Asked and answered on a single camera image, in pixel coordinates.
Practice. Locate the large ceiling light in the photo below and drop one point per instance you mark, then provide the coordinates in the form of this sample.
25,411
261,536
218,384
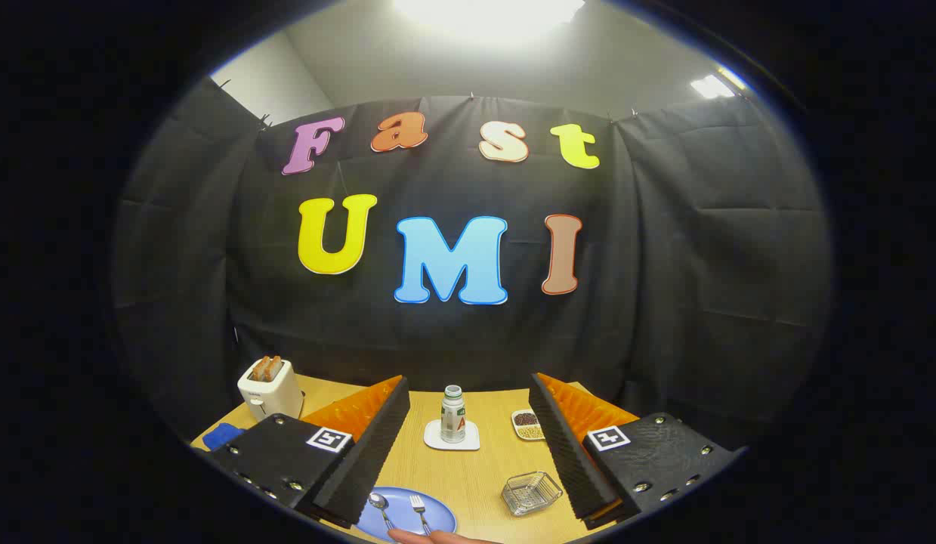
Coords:
490,13

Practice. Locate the small ceiling light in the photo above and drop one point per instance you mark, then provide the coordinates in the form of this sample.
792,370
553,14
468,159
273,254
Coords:
711,86

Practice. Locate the brown toast slice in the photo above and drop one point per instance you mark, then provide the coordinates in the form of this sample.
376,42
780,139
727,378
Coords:
267,368

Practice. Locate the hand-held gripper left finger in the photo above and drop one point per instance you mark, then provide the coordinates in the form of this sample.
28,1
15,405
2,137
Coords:
366,461

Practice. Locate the folded blue cloth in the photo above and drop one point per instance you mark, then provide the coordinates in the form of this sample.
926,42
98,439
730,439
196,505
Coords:
222,437

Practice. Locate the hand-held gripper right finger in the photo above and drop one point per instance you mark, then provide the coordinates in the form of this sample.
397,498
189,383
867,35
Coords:
569,461

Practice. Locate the white square coaster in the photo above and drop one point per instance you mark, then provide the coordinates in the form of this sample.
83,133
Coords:
434,440

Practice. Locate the blue round plate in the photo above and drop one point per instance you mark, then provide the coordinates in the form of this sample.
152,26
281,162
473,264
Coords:
401,514

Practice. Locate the white divided dish of beans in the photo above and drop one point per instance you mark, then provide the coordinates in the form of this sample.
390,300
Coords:
526,424

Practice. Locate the cream white toaster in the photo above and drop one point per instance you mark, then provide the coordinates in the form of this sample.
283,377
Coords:
275,397

